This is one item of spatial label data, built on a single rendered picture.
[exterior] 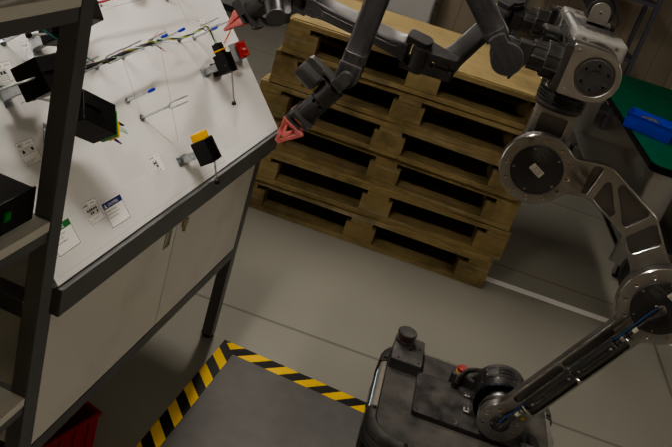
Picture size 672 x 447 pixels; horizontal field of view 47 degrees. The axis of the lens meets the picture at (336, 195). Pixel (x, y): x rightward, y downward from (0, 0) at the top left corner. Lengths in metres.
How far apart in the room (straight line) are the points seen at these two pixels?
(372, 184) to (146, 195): 2.03
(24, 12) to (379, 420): 1.71
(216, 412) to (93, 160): 1.18
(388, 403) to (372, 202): 1.45
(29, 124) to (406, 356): 1.55
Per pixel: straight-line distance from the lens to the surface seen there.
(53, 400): 1.90
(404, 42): 2.09
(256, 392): 2.77
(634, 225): 2.23
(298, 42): 3.57
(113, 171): 1.79
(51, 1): 1.19
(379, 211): 3.77
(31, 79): 1.52
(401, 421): 2.49
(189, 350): 2.88
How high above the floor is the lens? 1.78
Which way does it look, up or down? 24 degrees down
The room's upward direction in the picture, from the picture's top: 18 degrees clockwise
